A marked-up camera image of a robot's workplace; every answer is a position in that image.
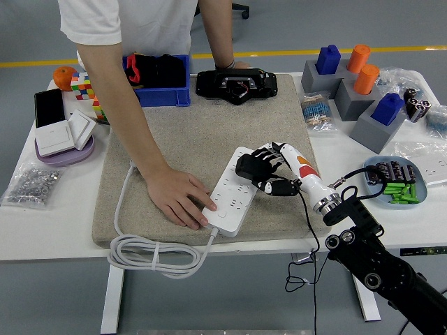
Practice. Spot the person's right hand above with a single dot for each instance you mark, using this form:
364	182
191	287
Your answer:
174	192

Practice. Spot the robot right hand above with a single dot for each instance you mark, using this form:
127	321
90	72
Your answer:
311	183

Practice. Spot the person's left hand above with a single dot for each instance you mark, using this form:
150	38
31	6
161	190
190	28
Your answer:
241	65

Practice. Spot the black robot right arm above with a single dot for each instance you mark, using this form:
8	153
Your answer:
377	265

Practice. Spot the person's right forearm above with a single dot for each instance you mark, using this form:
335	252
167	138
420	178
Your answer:
118	115

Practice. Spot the person's left forearm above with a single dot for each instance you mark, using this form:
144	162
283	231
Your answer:
218	31

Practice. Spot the black electronic device housing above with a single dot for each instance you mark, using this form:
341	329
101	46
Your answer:
209	83

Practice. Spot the black office chair base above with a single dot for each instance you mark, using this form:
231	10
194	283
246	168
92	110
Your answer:
244	13

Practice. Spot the grey-brown mat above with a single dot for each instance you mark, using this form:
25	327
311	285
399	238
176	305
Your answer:
209	132

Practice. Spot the grey block holder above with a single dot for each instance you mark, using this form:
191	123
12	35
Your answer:
373	134
352	104
311	78

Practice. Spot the black and red cloth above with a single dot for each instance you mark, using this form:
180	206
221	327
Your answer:
164	73

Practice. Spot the blue plastic bin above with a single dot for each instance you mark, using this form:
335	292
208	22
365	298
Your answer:
167	97

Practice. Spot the blue block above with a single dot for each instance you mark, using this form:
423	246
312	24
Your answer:
387	109
328	59

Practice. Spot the black capacitors pile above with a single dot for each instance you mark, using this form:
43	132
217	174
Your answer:
398	171

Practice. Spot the green cylinders pile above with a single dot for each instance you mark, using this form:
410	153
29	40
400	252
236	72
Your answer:
401	195

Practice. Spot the small metal tool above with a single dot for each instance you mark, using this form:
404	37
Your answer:
101	121

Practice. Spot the purple tray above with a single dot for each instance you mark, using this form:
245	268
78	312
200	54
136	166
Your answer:
70	158

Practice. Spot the light blue dish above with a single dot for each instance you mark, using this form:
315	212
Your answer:
420	192

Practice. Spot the colourful puzzle cube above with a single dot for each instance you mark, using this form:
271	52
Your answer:
78	87
97	110

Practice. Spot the orange cylinder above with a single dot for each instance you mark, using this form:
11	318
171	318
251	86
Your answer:
359	57
366	78

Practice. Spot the white table leg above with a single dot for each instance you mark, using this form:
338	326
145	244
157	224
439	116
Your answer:
366	307
111	296

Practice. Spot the bagged white socket panel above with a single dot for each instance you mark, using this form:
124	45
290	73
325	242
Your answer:
433	167

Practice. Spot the black capacitor bundle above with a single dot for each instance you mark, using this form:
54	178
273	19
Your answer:
417	106

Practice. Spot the black table control panel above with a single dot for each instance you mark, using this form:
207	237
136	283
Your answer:
426	251

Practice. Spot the clear plastic bag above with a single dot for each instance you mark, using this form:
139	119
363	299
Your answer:
398	78

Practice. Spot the bag of blue resistors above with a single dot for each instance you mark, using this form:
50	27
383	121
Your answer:
438	120

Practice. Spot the bag of metal nuts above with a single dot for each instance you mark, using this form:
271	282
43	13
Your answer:
31	185

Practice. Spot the black smartphone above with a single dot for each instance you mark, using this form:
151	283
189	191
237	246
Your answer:
49	108

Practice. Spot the orange fruit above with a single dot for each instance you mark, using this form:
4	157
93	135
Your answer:
63	78

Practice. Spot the silver bracket under table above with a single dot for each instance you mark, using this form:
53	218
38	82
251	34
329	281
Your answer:
301	257

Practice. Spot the white wall switch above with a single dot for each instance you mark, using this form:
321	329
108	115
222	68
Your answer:
54	137
82	129

